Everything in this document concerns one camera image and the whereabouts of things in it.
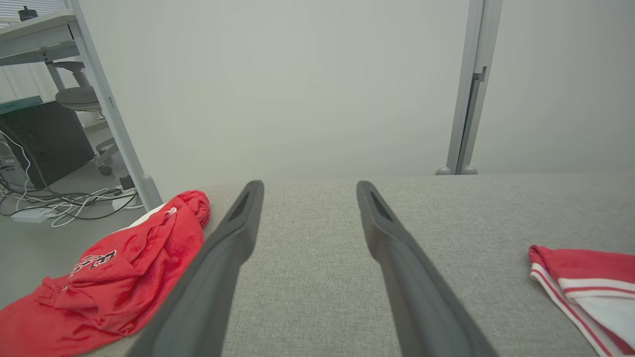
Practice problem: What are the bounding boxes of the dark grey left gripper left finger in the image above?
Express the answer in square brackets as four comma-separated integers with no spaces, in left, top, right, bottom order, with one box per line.
[127,180,265,357]

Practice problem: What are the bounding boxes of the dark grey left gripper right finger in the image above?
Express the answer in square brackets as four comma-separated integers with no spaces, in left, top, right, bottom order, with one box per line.
[356,180,499,357]

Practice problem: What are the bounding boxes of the red basketball jersey number 23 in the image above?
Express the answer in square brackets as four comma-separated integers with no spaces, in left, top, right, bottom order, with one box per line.
[0,190,211,357]

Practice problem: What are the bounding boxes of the red shirt with white sleeves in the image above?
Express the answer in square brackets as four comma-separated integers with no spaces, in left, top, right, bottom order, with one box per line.
[528,244,635,357]

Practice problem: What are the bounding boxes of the short white power strip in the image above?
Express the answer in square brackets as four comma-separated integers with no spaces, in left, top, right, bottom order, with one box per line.
[111,195,138,212]

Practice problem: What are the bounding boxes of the long white power strip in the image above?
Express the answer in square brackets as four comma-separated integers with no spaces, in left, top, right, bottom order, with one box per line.
[11,209,49,224]

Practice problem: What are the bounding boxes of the black computer tower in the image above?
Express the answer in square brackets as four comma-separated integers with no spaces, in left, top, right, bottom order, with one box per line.
[0,101,95,189]

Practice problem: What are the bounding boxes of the grey office chair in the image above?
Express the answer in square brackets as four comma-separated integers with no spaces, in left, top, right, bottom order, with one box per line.
[47,60,121,177]

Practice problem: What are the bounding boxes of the grey white desk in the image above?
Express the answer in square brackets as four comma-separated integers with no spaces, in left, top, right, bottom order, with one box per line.
[0,11,81,68]

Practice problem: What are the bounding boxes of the white window blind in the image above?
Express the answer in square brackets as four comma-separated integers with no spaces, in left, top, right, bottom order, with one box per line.
[0,0,71,18]

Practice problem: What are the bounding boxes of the grey double partition post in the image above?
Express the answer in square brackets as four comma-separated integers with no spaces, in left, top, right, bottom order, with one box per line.
[436,0,504,176]

